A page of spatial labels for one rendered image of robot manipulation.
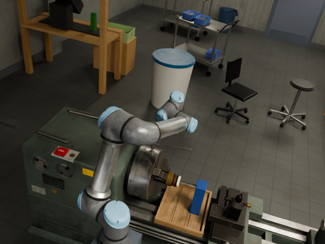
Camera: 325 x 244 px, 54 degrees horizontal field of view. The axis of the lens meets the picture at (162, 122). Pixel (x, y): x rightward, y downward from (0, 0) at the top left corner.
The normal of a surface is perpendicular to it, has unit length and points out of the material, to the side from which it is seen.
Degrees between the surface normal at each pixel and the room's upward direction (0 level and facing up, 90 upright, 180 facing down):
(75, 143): 0
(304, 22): 90
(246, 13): 90
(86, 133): 0
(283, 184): 0
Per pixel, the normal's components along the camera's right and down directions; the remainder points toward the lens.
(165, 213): 0.12, -0.82
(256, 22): -0.35, 0.49
